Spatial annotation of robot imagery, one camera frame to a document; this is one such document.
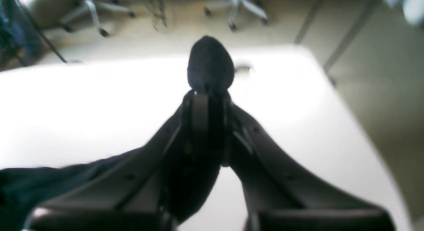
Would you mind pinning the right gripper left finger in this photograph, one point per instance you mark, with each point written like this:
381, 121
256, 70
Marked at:
152, 191

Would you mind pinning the black T-shirt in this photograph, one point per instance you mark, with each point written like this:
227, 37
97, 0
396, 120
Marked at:
22, 189

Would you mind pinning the white office chair base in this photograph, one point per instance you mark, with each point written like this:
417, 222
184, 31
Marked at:
91, 7

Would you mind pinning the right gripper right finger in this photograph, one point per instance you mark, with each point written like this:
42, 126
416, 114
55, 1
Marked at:
281, 194

